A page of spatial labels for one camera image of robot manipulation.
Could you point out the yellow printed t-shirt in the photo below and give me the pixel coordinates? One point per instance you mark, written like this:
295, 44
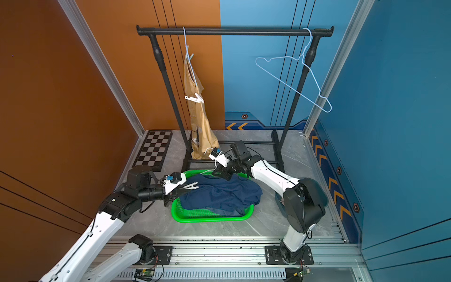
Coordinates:
203, 140

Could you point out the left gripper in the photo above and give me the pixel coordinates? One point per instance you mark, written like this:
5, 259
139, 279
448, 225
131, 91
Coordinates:
171, 197

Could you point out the black white checkerboard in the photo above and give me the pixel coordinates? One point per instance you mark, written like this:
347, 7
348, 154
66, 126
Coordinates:
154, 149

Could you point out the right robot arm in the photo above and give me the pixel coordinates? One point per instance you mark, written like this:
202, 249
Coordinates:
304, 200

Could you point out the black clothes rack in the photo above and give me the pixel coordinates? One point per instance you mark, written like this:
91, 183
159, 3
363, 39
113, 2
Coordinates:
276, 142

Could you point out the teal plastic tub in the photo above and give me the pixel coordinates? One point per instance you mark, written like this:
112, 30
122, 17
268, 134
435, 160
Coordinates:
282, 201

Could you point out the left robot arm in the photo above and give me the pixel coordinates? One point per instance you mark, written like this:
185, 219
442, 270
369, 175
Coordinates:
141, 186

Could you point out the green plastic basket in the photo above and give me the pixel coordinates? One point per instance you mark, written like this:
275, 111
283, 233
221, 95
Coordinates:
202, 215

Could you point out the beige clothespin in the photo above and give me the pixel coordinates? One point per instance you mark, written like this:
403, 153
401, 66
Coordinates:
191, 186

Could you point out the pale green clothespin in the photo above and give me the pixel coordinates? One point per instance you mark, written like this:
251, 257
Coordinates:
190, 57

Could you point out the left green circuit board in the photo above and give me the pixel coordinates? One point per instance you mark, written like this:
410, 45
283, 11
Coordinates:
144, 275

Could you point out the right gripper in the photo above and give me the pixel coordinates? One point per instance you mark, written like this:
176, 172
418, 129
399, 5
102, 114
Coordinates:
223, 170

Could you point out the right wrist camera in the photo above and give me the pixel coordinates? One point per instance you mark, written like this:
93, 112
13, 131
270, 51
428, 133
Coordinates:
218, 156

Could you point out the right green circuit board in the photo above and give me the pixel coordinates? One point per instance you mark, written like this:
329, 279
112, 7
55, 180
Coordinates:
301, 273

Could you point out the white clothespin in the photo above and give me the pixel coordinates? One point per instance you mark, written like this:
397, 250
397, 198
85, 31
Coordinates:
197, 98

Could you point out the navy blue t-shirt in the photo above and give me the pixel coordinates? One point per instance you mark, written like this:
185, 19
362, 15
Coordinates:
230, 198

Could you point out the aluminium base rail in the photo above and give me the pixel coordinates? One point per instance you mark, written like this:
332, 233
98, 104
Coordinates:
240, 253

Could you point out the green circuit board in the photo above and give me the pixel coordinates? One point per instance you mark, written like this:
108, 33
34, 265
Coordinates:
301, 273
144, 275

